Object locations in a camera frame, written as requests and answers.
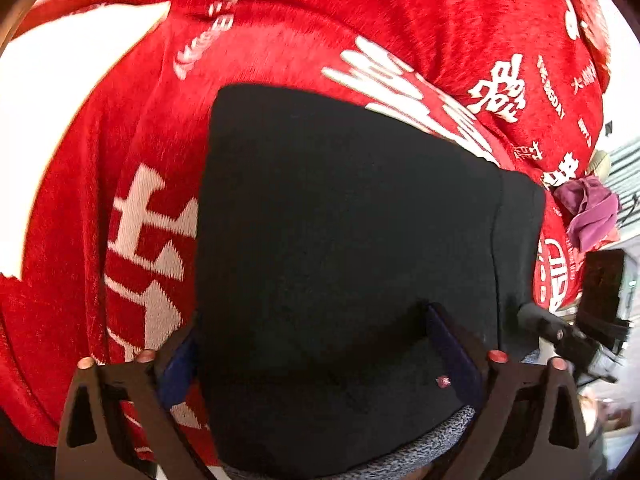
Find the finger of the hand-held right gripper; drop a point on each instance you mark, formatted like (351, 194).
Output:
(545, 322)

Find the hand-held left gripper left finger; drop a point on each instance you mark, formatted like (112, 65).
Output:
(175, 370)

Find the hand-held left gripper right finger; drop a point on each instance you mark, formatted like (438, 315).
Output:
(457, 350)

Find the black pants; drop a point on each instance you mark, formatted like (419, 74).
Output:
(350, 270)

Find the purple cloth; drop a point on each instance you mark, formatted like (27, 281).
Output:
(592, 215)

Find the grey floral patterned cloth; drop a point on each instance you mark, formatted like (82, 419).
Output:
(440, 437)

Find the red printed blanket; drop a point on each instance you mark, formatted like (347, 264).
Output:
(310, 25)

